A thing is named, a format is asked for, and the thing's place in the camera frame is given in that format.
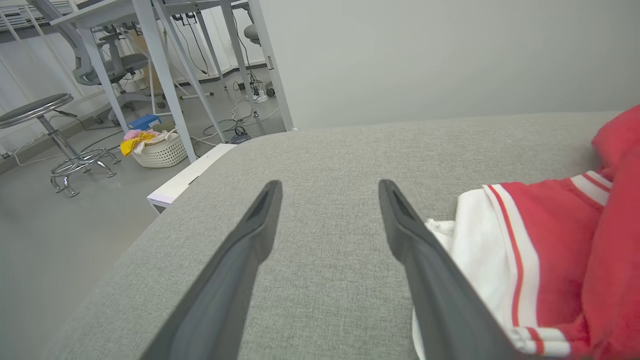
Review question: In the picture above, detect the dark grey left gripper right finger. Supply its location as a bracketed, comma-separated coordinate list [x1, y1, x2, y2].
[378, 179, 524, 360]

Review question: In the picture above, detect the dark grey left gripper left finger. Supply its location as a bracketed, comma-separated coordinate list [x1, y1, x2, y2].
[141, 180, 284, 360]

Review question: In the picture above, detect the red white sports jersey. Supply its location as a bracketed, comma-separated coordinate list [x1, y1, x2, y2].
[411, 104, 640, 360]

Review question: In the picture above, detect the white low table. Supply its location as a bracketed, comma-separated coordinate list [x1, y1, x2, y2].
[146, 143, 237, 215]

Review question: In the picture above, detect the white woven laundry basket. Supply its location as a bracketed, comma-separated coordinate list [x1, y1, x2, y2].
[131, 129, 189, 169]

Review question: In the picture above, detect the yellow cloth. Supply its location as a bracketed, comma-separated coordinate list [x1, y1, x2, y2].
[120, 131, 157, 157]

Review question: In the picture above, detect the blue box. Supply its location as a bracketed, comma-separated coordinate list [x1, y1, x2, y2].
[128, 114, 163, 132]

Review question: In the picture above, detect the white thin floor stand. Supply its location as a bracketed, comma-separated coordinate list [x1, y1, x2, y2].
[148, 55, 217, 118]

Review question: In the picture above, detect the grey mesh office chair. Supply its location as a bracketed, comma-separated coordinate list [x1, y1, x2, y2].
[30, 0, 169, 126]

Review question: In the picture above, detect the round grey chrome stool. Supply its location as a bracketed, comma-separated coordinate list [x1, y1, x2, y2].
[0, 93, 122, 199]

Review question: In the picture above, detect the white floor cable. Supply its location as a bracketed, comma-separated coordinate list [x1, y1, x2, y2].
[192, 94, 281, 147]

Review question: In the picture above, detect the black hanging cable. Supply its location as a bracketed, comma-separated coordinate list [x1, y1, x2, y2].
[172, 14, 211, 76]

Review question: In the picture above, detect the white desk frame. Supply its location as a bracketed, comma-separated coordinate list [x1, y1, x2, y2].
[50, 0, 251, 164]

